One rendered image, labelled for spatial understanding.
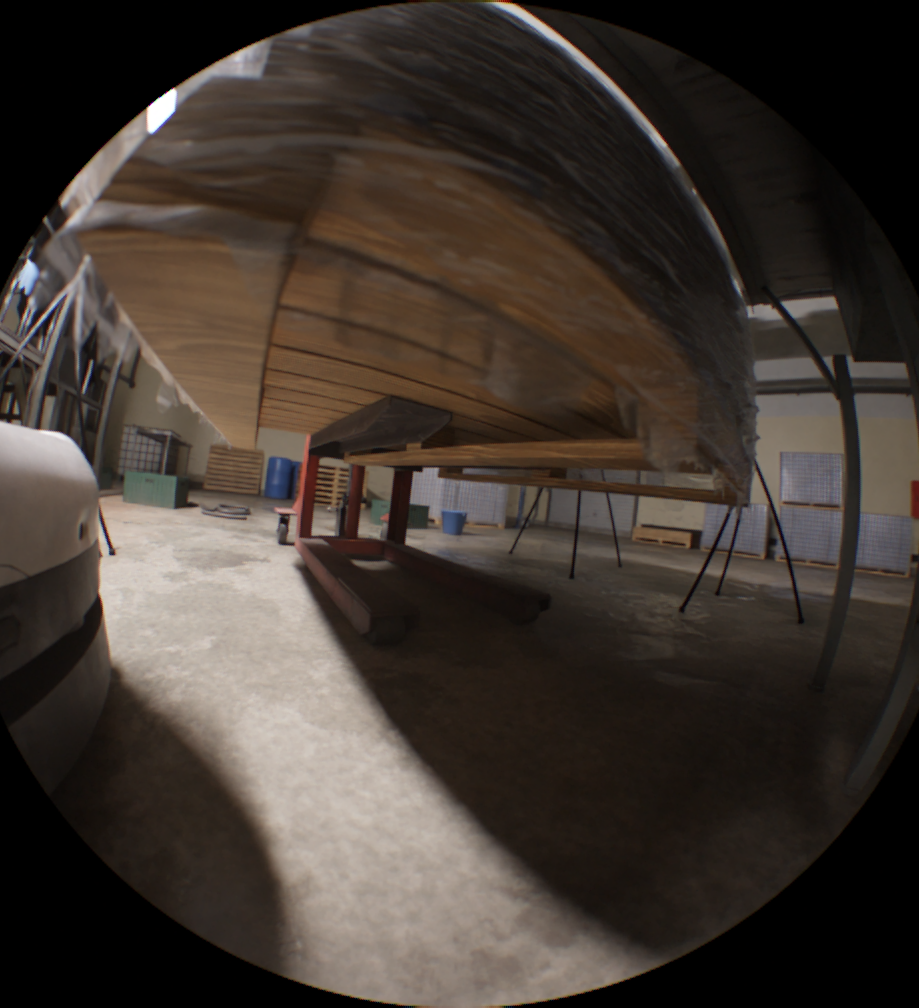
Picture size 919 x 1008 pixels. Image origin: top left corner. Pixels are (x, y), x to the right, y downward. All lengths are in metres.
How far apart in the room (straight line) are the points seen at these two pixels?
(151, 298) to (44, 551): 0.22
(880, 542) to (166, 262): 7.74
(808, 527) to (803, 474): 0.98
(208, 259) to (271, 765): 0.47
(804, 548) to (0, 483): 7.62
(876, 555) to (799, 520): 1.84
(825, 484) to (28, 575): 7.72
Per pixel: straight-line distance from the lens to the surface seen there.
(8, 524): 0.31
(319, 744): 0.50
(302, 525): 1.65
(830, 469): 7.54
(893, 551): 7.74
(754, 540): 7.35
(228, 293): 0.18
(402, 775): 0.46
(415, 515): 3.97
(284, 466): 7.91
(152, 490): 3.48
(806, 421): 9.46
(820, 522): 7.43
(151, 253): 0.17
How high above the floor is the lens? 0.33
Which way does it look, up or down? level
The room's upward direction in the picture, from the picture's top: 7 degrees clockwise
